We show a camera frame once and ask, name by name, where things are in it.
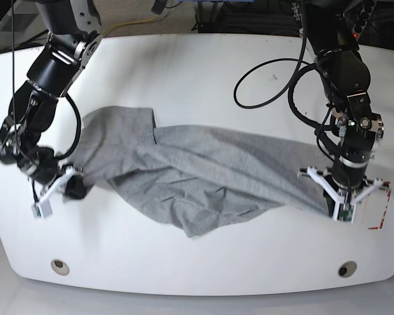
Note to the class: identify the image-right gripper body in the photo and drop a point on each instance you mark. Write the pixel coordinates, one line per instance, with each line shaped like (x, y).
(348, 168)

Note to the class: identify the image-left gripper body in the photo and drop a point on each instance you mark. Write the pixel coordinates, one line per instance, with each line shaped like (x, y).
(40, 165)

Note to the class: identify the grey T-shirt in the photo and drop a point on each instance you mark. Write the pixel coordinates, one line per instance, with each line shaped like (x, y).
(196, 178)

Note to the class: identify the red tape rectangle marking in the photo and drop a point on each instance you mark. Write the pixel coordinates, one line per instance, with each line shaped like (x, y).
(376, 208)

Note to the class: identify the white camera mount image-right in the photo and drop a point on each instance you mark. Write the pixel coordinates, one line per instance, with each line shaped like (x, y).
(347, 200)

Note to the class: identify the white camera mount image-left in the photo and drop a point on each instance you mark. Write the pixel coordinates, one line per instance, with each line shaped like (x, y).
(41, 207)

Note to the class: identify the right table cable grommet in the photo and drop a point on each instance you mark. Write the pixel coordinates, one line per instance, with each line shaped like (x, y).
(347, 269)

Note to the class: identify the table cable grommet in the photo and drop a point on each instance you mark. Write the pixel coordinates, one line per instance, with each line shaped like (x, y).
(60, 267)
(347, 269)

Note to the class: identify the left table cable grommet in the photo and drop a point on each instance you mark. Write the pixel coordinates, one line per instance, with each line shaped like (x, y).
(60, 267)

